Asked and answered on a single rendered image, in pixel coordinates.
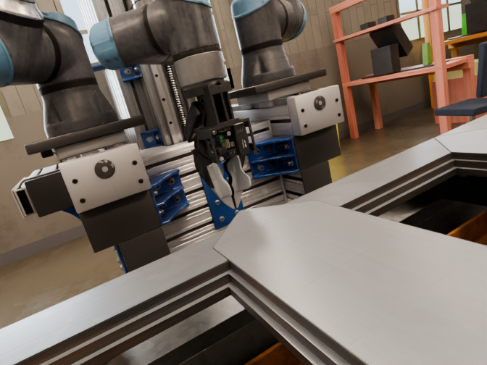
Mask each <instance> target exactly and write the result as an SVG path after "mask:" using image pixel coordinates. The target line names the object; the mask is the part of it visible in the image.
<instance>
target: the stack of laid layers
mask: <svg viewBox="0 0 487 365"><path fill-rule="evenodd" d="M455 175H469V176H476V177H487V154H468V153H452V152H451V153H450V154H448V155H446V156H443V157H441V158H440V159H437V160H435V161H433V162H431V163H430V164H427V165H425V166H424V167H421V168H419V169H416V170H415V171H413V172H410V173H409V174H407V175H405V176H403V177H400V178H399V179H397V180H394V181H393V182H390V183H388V184H386V185H384V186H382V187H380V188H378V189H376V190H374V191H372V192H370V193H368V194H366V195H364V196H361V197H359V198H357V199H355V200H353V201H351V202H349V203H347V204H345V205H343V206H341V207H344V208H347V209H351V210H355V211H359V212H362V213H366V214H370V215H373V216H377V217H378V216H380V215H381V214H384V213H386V212H387V211H389V210H391V209H393V208H395V207H397V206H399V205H400V204H402V203H404V202H406V201H408V200H409V199H411V198H414V197H415V196H418V195H420V194H421V193H423V192H425V191H427V190H429V189H431V188H432V187H434V186H436V185H438V184H440V183H442V182H443V181H445V180H448V179H449V178H451V177H453V176H455ZM230 295H231V296H233V297H234V298H235V299H236V300H237V301H238V302H239V303H240V304H241V305H242V306H243V307H244V308H245V309H246V310H247V311H248V312H249V313H250V314H251V315H252V316H253V317H254V318H255V319H256V320H258V321H259V322H260V323H261V324H262V325H263V326H264V327H265V328H266V329H267V330H268V331H269V332H270V333H271V334H272V335H274V336H275V337H276V338H277V339H278V340H279V341H280V342H281V343H282V344H283V345H284V346H285V347H286V348H287V349H288V350H289V351H290V352H292V354H294V355H295V357H297V358H298V360H300V362H302V363H303V365H366V364H364V363H363V362H361V361H360V360H359V359H358V358H356V357H355V356H353V355H352V354H351V353H350V352H348V351H347V350H346V349H345V348H343V347H342V346H340V345H339V344H338V343H337V342H335V341H334V340H332V339H331V338H330V337H328V336H327V335H326V334H325V333H324V332H322V331H321V330H319V329H318V328H316V326H314V325H313V324H311V323H310V322H309V321H307V320H306V319H305V318H304V317H302V316H301V315H300V314H298V313H297V312H295V311H294V310H293V309H292V308H291V307H289V306H288V305H286V304H285V303H284V302H282V301H281V300H280V299H279V298H277V297H276V296H275V295H273V294H272V293H271V292H270V291H268V290H267V289H266V288H264V287H263V286H261V285H260V284H259V283H258V282H257V281H255V280H254V279H252V278H251V277H250V276H248V274H246V273H245V272H243V271H242V270H241V269H239V268H238V267H237V266H236V265H235V264H233V263H232V262H230V261H229V260H228V261H227V262H225V263H224V264H221V265H219V266H218V267H215V268H214V269H211V270H209V271H208V272H205V273H203V274H200V275H199V276H197V277H195V278H193V279H191V280H189V281H187V282H184V283H183V284H181V285H179V286H177V287H174V288H172V289H170V290H168V291H166V292H164V293H162V294H160V295H158V296H156V297H154V298H152V299H150V300H147V301H145V302H143V303H141V304H139V305H137V306H135V307H133V308H131V309H129V310H127V311H125V312H123V313H121V314H118V315H117V316H114V317H112V318H111V319H108V320H106V321H105V322H102V323H101V324H98V325H96V326H94V327H92V328H90V329H88V330H86V331H84V332H82V333H80V334H78V335H76V336H74V337H71V338H70V339H67V340H65V341H63V342H61V343H59V344H57V345H55V346H53V347H51V348H49V349H47V350H45V351H43V352H40V353H38V354H36V355H34V356H32V357H30V358H28V359H26V360H24V361H22V362H20V363H18V364H15V365H101V364H103V363H105V362H106V361H108V360H110V359H112V358H114V357H116V356H118V355H120V354H121V353H124V352H126V351H127V350H129V349H131V348H133V347H135V346H137V345H138V344H140V343H142V342H144V341H146V340H148V339H149V338H151V337H153V336H155V335H158V334H159V333H161V332H163V331H165V330H167V329H168V328H170V327H172V326H174V325H176V324H178V323H179V322H181V321H183V320H185V319H187V318H189V317H190V316H193V315H194V314H197V313H199V312H200V311H202V310H204V309H206V308H208V307H210V306H211V305H213V304H215V303H217V302H219V301H221V300H222V299H224V298H227V297H228V296H230Z"/></svg>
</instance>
